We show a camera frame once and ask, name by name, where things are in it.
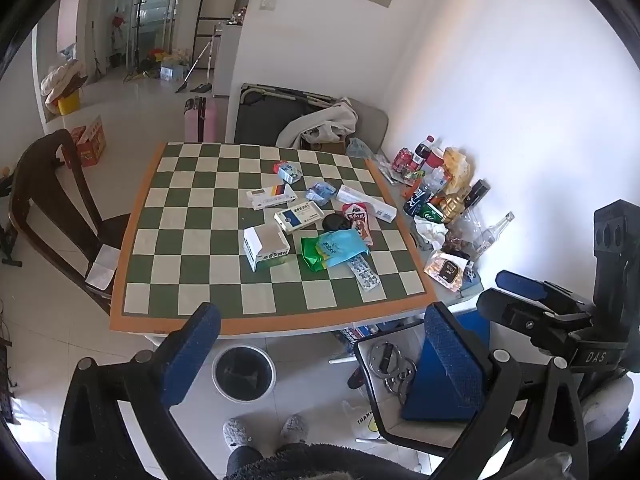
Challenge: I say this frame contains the white box with striped corner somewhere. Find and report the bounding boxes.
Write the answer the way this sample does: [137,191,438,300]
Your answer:
[246,183,297,211]

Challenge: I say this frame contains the white crumpled tissue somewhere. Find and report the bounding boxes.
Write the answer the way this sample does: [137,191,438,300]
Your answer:
[414,220,449,251]

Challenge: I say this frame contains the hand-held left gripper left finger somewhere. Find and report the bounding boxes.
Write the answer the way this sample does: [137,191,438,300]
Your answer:
[56,301,222,480]

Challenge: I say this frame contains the dark wooden chair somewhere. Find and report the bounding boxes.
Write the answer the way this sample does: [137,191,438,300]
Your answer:
[9,129,132,311]

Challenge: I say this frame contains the dark glass bottle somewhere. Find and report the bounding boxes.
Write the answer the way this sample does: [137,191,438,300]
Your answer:
[462,179,491,211]

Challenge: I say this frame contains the white plastic bag yellow print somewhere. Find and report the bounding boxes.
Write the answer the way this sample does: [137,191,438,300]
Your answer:
[342,400,386,443]

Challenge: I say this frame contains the grey fuzzy slipper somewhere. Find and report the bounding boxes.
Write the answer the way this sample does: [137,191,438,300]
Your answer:
[222,417,251,451]
[280,413,312,445]

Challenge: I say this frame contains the white bedding bundle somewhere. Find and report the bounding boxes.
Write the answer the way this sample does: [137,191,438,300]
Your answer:
[40,59,88,106]

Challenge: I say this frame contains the red cardboard box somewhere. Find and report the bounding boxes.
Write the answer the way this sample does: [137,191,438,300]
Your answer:
[70,115,107,167]

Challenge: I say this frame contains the silver metal rings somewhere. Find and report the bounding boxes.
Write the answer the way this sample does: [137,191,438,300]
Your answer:
[368,341,418,403]

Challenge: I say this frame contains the silver blister pack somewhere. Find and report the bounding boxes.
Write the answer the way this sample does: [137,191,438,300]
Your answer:
[348,255,383,291]

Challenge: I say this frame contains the green foil packet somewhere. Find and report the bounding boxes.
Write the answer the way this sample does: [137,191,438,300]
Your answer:
[300,236,331,272]

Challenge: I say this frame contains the person's right forearm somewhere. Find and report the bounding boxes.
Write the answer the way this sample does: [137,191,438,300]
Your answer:
[575,375,632,443]

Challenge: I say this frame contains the broom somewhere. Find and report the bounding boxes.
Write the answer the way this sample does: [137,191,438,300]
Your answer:
[175,35,217,94]

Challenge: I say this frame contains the clear plastic bag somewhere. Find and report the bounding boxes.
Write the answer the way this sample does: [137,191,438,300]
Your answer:
[442,215,488,261]

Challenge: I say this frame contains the blue white medicine box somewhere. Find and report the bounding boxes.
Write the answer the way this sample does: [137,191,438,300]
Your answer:
[273,201,325,235]

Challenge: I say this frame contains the long white toothpaste box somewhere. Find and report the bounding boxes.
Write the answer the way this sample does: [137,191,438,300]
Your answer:
[336,184,397,221]

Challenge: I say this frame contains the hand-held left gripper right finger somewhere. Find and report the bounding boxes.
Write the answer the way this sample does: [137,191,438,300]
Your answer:
[401,301,591,480]

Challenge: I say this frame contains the coat rack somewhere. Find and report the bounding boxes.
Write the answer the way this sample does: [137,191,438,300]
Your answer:
[123,0,156,83]

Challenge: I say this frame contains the orange white packet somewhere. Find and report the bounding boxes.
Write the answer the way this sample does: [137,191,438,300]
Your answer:
[423,250,471,292]

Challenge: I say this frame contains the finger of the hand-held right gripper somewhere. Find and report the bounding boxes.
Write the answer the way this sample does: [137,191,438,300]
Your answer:
[476,287,594,347]
[496,269,597,317]

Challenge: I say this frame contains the black tripod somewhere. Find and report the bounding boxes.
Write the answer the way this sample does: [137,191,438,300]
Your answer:
[89,20,106,81]

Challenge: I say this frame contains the open white carton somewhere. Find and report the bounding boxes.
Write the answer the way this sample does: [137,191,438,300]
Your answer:
[243,224,292,272]

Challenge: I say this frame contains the grey cushion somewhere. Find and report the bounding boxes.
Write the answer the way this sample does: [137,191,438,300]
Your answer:
[347,98,390,153]

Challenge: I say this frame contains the clear water bottle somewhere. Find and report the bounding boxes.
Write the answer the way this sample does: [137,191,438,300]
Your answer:
[417,167,448,203]

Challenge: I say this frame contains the green white checkered mat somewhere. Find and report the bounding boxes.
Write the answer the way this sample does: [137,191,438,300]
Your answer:
[110,141,441,337]

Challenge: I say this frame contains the white paper sheet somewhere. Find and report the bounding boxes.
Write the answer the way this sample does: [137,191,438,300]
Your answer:
[85,246,121,291]

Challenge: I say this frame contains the golden oil bottle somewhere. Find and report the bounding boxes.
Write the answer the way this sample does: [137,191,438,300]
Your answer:
[440,192,473,223]

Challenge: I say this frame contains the red white snack packet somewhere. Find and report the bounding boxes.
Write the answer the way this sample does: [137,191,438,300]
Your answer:
[342,202,374,246]

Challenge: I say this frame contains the black folding bed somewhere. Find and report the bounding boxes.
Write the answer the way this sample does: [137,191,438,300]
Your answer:
[234,83,346,147]

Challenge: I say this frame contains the pink suitcase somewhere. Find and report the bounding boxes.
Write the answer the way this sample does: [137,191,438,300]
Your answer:
[183,96,219,143]

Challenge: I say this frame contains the cola bottle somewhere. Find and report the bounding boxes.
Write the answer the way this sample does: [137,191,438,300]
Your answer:
[413,135,436,171]

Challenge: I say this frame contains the light blue packet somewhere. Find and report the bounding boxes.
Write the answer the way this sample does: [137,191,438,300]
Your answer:
[316,230,369,268]

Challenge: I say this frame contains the white cloth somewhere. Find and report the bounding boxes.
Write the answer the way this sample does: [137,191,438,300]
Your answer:
[276,101,359,149]

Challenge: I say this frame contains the white cabinet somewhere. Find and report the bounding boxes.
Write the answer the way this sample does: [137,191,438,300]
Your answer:
[212,22,246,98]

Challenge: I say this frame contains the yellow bread bag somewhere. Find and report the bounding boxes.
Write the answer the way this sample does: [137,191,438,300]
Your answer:
[442,146,476,193]

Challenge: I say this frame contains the white trash bin black liner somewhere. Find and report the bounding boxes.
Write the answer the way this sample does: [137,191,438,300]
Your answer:
[211,345,277,403]

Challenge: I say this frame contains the yellow bin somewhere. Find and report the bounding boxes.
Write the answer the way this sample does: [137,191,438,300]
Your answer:
[56,92,82,116]

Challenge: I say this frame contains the crumpled blue plastic wrapper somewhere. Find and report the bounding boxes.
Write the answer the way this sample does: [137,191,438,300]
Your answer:
[305,181,336,206]

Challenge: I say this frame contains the clear glass bottle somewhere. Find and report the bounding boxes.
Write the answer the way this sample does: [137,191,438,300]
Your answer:
[472,211,516,261]

